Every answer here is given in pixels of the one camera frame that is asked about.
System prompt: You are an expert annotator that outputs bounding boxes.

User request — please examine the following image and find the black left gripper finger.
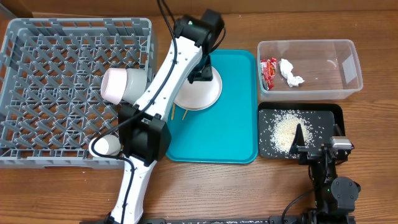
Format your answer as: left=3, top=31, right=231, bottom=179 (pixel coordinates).
left=187, top=71, right=201, bottom=84
left=200, top=65, right=213, bottom=81

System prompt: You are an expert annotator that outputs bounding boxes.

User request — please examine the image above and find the white round plate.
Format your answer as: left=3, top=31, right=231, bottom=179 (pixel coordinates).
left=174, top=67, right=223, bottom=111

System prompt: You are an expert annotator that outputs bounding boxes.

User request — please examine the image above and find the pile of rice grains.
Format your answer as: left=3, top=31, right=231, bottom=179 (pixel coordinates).
left=259, top=110, right=315, bottom=157

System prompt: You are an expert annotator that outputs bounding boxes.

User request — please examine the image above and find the red snack wrapper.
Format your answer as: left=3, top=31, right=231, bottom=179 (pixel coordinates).
left=260, top=57, right=277, bottom=90

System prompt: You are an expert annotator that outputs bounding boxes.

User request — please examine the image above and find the white tissue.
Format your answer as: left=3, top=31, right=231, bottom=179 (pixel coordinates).
left=279, top=58, right=305, bottom=87

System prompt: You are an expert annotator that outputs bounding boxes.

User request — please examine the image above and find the white bowl with rice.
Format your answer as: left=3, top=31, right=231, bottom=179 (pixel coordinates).
left=100, top=68, right=127, bottom=105

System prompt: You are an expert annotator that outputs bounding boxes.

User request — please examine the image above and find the white paper cup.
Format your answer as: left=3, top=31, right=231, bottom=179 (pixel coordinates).
left=95, top=134, right=121, bottom=156

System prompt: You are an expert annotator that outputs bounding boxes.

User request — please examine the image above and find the grey bowl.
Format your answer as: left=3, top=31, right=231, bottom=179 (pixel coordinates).
left=122, top=68, right=147, bottom=105

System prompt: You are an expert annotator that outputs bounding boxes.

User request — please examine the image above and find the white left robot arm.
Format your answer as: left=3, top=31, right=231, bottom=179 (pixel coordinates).
left=108, top=9, right=226, bottom=224

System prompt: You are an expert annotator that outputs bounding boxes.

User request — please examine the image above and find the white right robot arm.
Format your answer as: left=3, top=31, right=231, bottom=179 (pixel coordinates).
left=280, top=124, right=361, bottom=224

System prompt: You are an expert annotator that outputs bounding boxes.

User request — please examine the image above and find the black waste tray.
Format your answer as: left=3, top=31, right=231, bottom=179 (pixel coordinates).
left=258, top=102, right=345, bottom=159

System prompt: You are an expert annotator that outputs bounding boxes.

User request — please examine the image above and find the teal plastic tray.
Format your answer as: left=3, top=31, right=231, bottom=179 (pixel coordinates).
left=166, top=50, right=257, bottom=164

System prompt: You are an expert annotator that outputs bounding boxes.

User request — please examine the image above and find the clear plastic bin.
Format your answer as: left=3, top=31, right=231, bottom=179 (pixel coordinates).
left=257, top=39, right=363, bottom=101

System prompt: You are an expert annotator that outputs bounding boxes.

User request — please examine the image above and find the grey dish rack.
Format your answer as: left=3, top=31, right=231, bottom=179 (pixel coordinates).
left=1, top=17, right=157, bottom=169

